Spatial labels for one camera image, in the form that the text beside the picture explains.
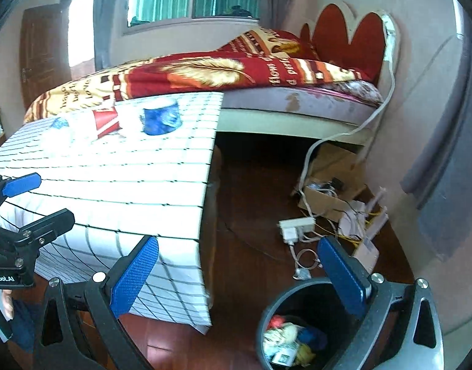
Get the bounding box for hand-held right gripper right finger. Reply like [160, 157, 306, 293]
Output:
[317, 236, 445, 370]

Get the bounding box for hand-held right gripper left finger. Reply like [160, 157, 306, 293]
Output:
[33, 235, 159, 370]

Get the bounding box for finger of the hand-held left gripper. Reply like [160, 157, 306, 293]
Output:
[0, 208, 75, 257]
[0, 172, 42, 216]

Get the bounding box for black trash bin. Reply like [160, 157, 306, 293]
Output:
[256, 277, 375, 370]

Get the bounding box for blue cloth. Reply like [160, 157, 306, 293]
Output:
[296, 326, 328, 352]

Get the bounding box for yellow cloth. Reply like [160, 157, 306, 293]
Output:
[276, 323, 314, 367]

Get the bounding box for pale blue paper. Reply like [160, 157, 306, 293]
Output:
[264, 329, 281, 354]

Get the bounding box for red paper cup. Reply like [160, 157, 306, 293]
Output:
[93, 107, 123, 139]

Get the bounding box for blue round container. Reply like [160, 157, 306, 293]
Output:
[143, 98, 181, 135]

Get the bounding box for person's left hand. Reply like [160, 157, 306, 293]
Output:
[1, 290, 14, 321]

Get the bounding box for white router with antennas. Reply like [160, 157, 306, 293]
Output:
[352, 187, 389, 275]

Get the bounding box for person's blue pants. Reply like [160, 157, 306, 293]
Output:
[10, 298, 46, 354]

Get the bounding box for white paper packaging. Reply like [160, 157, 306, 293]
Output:
[338, 200, 366, 240]

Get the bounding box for white power strip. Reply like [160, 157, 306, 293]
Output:
[279, 218, 317, 245]

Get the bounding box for table with checked white cloth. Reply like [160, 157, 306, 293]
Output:
[0, 92, 225, 335]

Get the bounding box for cardboard box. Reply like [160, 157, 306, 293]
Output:
[303, 150, 368, 217]

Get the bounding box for brown wooden door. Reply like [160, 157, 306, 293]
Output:
[22, 4, 73, 103]

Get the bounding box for grey blue curtain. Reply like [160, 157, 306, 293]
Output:
[400, 0, 472, 263]

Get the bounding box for narrow side window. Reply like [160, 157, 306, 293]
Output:
[68, 0, 96, 71]

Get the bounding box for white bed with red headboard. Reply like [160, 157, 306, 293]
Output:
[218, 3, 402, 147]

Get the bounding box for floral pillow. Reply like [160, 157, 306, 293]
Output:
[325, 81, 383, 105]

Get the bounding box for bed with red blanket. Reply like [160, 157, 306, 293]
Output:
[24, 27, 375, 124]

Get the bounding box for dark small object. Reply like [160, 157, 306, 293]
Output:
[222, 5, 253, 18]

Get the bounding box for tangled white thin cables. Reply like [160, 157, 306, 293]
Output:
[286, 239, 324, 281]

